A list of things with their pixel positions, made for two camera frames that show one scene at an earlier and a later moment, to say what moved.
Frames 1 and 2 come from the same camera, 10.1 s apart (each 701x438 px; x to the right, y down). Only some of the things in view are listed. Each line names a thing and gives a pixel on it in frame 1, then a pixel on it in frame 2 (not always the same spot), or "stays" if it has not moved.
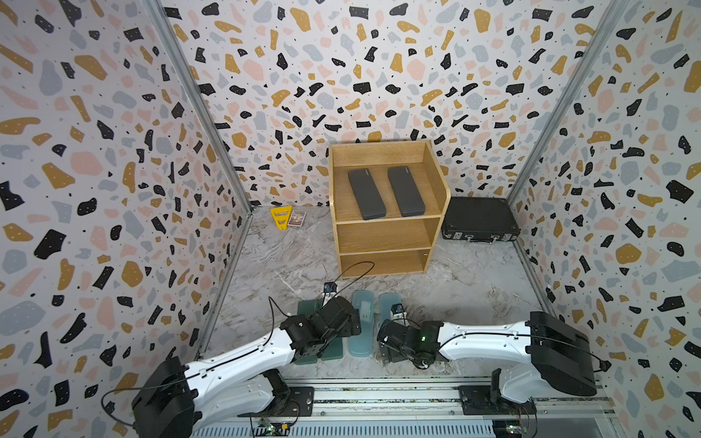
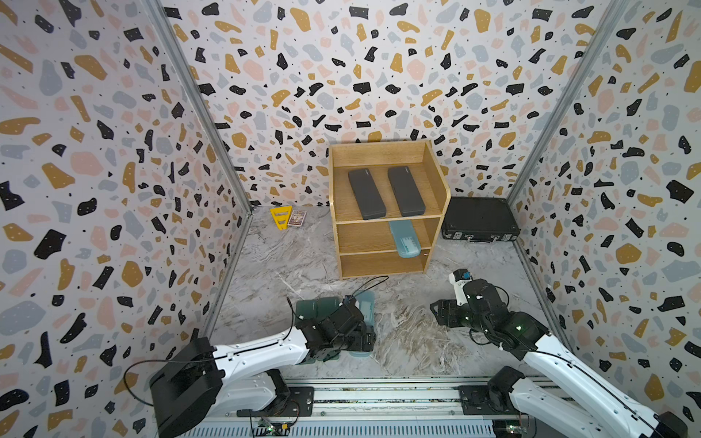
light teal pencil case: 387,301 to 405,238
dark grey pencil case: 405,192 stays
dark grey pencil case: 366,193 stays
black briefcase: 479,219 stays
